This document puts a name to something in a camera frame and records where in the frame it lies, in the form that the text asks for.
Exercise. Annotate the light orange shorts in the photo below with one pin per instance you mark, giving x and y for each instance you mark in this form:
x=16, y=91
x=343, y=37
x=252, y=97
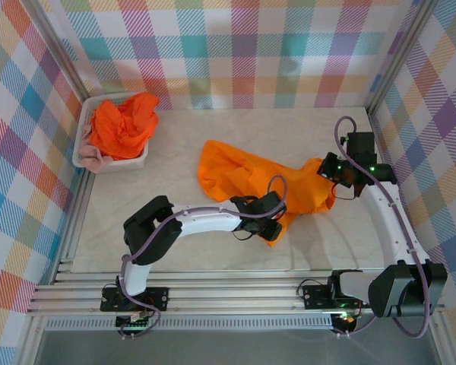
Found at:
x=228, y=171

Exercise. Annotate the bright red-orange shorts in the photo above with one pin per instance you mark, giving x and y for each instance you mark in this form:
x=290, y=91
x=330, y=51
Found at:
x=121, y=129

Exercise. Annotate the pink shorts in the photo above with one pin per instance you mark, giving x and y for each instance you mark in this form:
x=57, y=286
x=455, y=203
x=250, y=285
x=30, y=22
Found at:
x=93, y=159

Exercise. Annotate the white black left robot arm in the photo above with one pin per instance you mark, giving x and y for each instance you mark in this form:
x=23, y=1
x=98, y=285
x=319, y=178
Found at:
x=205, y=222

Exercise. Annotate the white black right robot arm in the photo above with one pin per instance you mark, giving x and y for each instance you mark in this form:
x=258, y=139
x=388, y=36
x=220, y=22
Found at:
x=391, y=228

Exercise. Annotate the white plastic mesh basket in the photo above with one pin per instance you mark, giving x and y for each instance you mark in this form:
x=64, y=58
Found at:
x=129, y=165

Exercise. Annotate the aluminium frame rail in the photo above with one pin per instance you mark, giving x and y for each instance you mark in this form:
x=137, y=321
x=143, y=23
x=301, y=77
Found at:
x=232, y=292

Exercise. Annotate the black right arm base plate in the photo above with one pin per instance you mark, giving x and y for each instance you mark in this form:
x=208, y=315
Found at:
x=315, y=296

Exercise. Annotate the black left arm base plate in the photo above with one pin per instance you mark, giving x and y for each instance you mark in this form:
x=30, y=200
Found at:
x=161, y=292

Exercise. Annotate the aluminium corner post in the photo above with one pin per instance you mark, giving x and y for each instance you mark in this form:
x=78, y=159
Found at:
x=57, y=49
x=399, y=57

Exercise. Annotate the aluminium frame bar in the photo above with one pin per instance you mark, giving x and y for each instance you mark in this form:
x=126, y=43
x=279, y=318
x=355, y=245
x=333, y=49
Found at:
x=439, y=338
x=30, y=342

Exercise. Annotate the aluminium side rail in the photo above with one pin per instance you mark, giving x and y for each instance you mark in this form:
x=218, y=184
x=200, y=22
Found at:
x=74, y=228

